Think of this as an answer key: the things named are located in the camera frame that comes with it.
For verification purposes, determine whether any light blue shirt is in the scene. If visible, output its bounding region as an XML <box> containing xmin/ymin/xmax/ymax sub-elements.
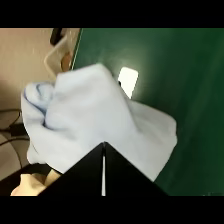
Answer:
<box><xmin>20</xmin><ymin>63</ymin><xmax>178</xmax><ymax>183</ymax></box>

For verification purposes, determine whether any black cable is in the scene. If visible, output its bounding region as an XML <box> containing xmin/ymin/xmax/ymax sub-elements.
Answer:
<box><xmin>0</xmin><ymin>108</ymin><xmax>32</xmax><ymax>148</ymax></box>

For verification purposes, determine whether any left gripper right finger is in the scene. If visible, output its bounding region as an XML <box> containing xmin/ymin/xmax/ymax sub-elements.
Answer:
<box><xmin>104</xmin><ymin>142</ymin><xmax>168</xmax><ymax>197</ymax></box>

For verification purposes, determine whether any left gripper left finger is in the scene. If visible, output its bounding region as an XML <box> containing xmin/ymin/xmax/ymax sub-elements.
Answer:
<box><xmin>37</xmin><ymin>142</ymin><xmax>106</xmax><ymax>197</ymax></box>

